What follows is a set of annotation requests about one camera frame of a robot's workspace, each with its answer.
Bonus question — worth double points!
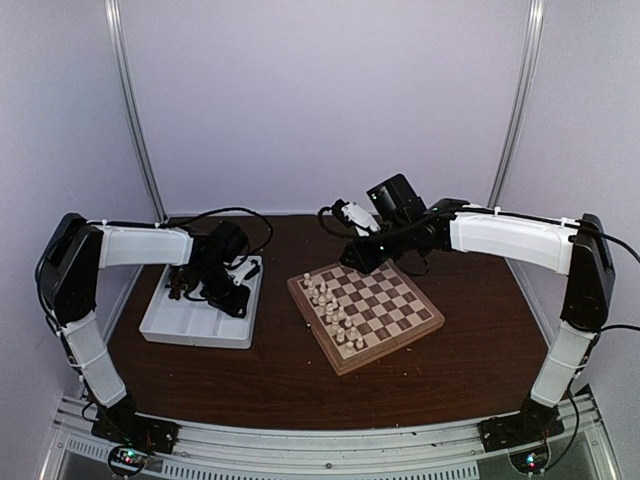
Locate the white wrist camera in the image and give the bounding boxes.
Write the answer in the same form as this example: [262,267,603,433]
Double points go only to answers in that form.
[331,199,381,237]
[229,258,261,285]

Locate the right control circuit board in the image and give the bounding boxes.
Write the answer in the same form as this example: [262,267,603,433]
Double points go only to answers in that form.
[511,450,549,475]

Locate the pile of dark chess pieces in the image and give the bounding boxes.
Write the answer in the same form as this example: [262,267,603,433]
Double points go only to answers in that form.
[165,268,199,301]

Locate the left control circuit board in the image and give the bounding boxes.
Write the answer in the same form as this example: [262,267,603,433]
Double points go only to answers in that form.
[107,445,149,477]

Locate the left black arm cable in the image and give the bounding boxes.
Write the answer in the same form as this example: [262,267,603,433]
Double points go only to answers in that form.
[164,206,275,256]

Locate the left aluminium corner post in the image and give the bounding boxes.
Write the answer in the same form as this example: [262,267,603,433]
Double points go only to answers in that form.
[104,0,166,220]

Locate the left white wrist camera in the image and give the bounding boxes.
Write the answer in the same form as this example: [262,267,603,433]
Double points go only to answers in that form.
[229,258,261,285]

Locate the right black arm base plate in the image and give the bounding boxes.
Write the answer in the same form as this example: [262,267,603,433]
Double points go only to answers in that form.
[478,408,565,453]

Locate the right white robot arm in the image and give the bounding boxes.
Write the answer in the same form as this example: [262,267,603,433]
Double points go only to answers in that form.
[330,174,615,442]

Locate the aluminium corner post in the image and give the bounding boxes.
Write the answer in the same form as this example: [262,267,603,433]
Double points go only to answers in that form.
[482,0,546,224]
[104,0,166,220]

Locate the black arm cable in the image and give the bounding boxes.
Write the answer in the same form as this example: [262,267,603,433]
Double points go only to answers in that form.
[317,204,640,334]
[164,206,275,256]

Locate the white plastic divided tray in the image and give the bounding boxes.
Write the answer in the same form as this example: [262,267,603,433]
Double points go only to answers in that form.
[139,255,264,350]

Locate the wooden chess board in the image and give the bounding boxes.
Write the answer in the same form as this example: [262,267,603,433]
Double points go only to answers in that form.
[287,261,445,376]

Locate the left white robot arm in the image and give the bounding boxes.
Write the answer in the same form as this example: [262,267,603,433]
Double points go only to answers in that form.
[34,213,250,444]

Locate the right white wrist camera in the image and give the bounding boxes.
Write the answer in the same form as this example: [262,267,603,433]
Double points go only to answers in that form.
[331,199,381,237]

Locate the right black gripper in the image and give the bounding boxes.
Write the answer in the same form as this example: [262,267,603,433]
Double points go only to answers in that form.
[339,219,413,276]

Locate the right aluminium corner post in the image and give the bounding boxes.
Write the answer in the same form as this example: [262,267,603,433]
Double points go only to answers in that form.
[482,0,546,224]

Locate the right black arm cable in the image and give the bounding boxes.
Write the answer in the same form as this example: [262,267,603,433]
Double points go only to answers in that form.
[317,204,640,334]

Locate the aluminium front rail frame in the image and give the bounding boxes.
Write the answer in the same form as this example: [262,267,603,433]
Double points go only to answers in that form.
[35,394,623,479]

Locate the control circuit board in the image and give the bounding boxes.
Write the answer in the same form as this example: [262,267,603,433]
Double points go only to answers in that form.
[107,445,149,477]
[511,450,549,475]

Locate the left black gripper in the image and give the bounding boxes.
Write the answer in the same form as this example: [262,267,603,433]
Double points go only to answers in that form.
[192,263,251,319]

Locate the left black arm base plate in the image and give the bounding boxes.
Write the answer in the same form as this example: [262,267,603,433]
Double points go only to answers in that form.
[91,407,179,454]

